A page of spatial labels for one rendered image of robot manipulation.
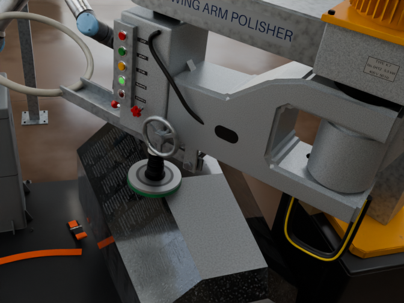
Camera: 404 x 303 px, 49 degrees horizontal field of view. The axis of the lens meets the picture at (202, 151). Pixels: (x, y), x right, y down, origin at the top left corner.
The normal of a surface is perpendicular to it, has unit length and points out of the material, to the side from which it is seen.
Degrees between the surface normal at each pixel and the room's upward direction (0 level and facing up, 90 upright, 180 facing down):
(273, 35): 90
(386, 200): 90
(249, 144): 90
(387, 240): 0
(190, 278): 45
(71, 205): 0
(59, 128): 0
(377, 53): 90
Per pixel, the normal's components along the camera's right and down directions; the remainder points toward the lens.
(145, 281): -0.57, -0.48
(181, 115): -0.54, 0.43
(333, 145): -0.74, 0.32
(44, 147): 0.12, -0.80
